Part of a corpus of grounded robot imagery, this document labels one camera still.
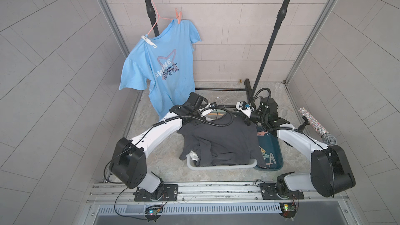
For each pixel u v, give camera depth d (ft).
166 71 2.71
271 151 2.72
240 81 3.91
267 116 2.14
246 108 2.24
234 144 2.54
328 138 2.04
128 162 1.33
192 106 2.03
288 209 2.23
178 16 2.42
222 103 3.45
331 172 1.32
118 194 2.32
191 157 2.38
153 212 2.08
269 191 2.32
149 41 2.03
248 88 3.58
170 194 2.33
